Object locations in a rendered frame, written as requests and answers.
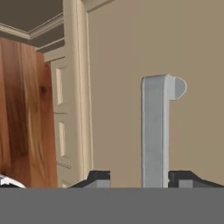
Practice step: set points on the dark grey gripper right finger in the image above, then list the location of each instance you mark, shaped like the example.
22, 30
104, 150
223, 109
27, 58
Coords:
186, 178

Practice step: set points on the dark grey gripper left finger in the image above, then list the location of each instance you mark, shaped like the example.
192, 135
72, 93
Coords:
97, 178

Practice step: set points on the beige drawer front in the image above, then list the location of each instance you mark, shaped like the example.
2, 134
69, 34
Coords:
198, 43

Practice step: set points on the small white shiny object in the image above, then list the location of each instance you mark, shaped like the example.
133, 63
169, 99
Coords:
8, 182

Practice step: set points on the cream panelled cabinet run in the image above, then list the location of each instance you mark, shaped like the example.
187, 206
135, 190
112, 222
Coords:
73, 87

